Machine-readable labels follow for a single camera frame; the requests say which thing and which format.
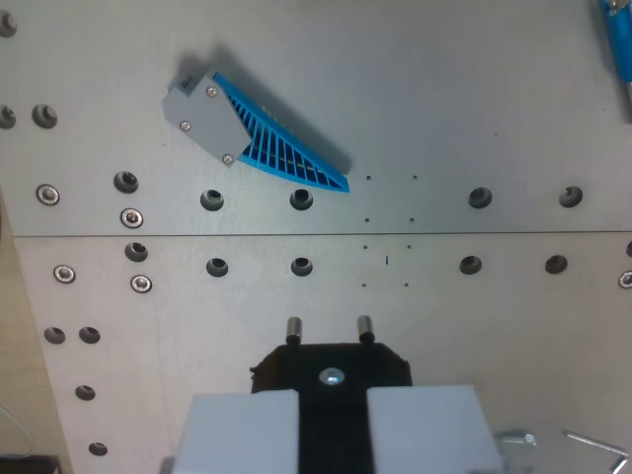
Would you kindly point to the silver socket head screw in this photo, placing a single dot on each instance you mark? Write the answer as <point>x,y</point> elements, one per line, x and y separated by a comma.
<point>141,283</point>
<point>132,217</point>
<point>626,279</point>
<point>48,194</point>
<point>64,274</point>

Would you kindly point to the black object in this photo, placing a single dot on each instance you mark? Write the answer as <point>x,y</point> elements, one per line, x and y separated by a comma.
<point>29,465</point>

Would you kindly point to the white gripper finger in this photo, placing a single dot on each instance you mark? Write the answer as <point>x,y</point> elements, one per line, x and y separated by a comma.
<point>429,429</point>
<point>237,434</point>

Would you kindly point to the small metal nut bracket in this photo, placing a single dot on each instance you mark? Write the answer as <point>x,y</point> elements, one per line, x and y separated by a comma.
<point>516,439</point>

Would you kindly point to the aluminium plate with holes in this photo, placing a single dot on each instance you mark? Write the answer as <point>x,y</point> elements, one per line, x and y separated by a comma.
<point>419,74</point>
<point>197,321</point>

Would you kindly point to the grey and blue ribbed finger part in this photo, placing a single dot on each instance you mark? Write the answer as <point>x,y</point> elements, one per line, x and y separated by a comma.
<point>212,118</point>

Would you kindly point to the metal allen key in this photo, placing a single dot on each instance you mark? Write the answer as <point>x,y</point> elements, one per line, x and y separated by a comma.
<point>600,443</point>

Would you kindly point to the blue plastic part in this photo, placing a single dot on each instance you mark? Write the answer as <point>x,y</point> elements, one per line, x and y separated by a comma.
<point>619,39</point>

